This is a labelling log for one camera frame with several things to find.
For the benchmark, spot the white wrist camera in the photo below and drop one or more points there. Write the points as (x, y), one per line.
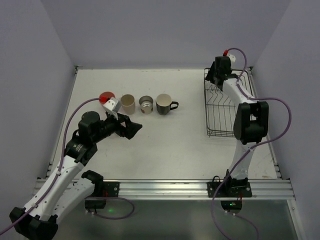
(112, 107)
(232, 58)

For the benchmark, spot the wire dish rack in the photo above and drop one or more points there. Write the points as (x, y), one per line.
(220, 111)

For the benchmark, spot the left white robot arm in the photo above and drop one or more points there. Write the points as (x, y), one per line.
(39, 218)

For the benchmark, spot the black mug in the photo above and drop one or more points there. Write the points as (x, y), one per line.
(164, 104)

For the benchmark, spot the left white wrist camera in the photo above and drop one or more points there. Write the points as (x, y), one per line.
(112, 107)

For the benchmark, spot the beige plastic cup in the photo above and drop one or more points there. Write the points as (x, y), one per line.
(128, 104)

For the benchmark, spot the metal cup with cream label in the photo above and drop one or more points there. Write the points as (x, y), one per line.
(146, 104)

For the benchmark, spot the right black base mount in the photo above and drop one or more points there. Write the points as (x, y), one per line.
(232, 189)

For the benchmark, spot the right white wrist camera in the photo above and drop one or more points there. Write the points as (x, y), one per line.
(232, 58)

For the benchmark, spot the aluminium mounting rail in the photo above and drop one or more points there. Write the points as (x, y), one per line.
(150, 189)

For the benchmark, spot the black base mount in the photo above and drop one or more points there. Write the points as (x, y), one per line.
(110, 190)
(232, 189)

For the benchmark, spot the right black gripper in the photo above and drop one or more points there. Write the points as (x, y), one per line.
(211, 75)

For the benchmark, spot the tall pink plastic cup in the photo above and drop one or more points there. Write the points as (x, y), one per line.
(105, 96)

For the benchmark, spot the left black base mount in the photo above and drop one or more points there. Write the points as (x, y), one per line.
(110, 190)

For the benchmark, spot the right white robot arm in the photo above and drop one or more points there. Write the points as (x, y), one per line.
(249, 128)

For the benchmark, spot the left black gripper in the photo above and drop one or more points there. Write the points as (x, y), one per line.
(122, 125)

